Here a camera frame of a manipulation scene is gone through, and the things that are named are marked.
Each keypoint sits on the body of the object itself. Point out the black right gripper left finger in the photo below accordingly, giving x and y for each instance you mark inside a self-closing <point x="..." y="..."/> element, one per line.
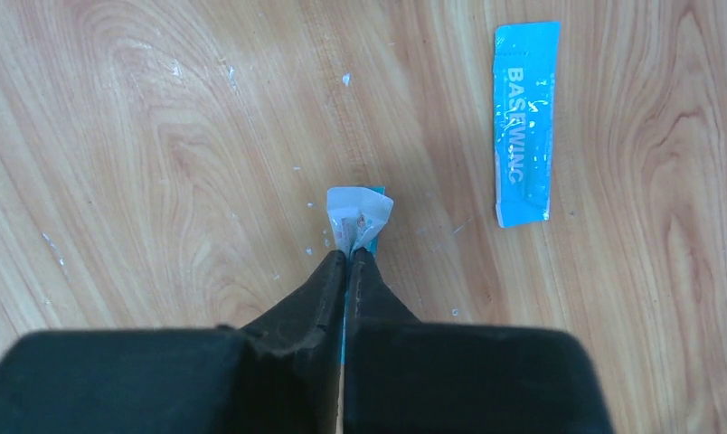
<point x="277" y="374"/>

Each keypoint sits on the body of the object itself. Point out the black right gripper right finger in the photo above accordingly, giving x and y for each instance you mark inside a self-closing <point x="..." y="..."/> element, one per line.
<point x="403" y="375"/>

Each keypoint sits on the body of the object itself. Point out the blue white sachet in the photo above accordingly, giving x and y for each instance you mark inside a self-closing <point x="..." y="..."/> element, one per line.
<point x="357" y="215"/>

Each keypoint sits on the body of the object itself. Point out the blue Basewing sachet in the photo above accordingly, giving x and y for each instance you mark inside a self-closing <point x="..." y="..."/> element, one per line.
<point x="524" y="80"/>

